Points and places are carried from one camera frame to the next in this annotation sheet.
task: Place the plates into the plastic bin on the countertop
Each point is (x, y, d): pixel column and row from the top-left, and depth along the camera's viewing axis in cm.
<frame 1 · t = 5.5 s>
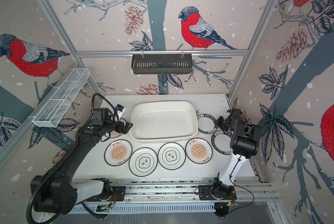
left hand: (124, 120, 81), fingers open
right hand: (216, 123, 101), fingers open
white plastic bin: (163, 121, 103), point 3 cm above the table
orange sunburst plate front left: (118, 152, 90), on the table
white flower plate left: (142, 162, 87), on the table
white flower plate right: (171, 156, 89), on the table
orange sunburst plate right: (198, 150, 91), on the table
green rim plate upper: (207, 123, 103), on the table
green rim plate lower: (221, 141, 96), on the table

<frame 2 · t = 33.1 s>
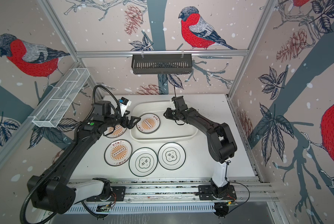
left hand: (132, 114, 76), fingers open
right hand: (163, 115, 92), fingers open
orange sunburst plate right: (149, 123, 103), point 2 cm above the table
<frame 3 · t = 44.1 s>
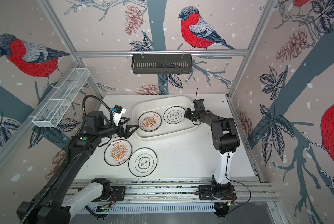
left hand: (131, 122, 71), fingers open
right hand: (184, 115, 102), fingers closed
white flower plate right: (174, 115, 109), on the table
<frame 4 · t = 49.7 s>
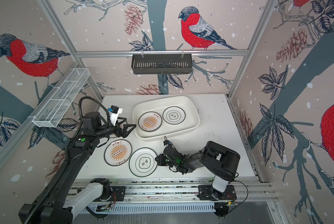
left hand: (128, 122, 72), fingers open
right hand: (154, 162, 85), fingers closed
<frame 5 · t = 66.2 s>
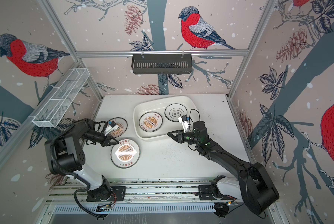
left hand: (114, 142, 85), fingers closed
right hand: (167, 136, 77), fingers open
orange sunburst plate front left: (125, 154, 87), point 2 cm above the table
white flower plate left: (175, 111, 112), on the table
orange plate far left: (122, 124, 105), on the table
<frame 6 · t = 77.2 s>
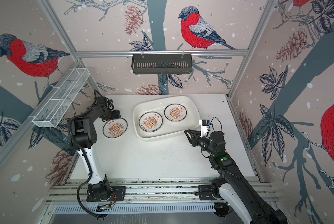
left hand: (113, 115, 104), fingers open
right hand: (184, 133, 75), fingers open
orange sunburst plate front left: (175, 112, 110), point 2 cm above the table
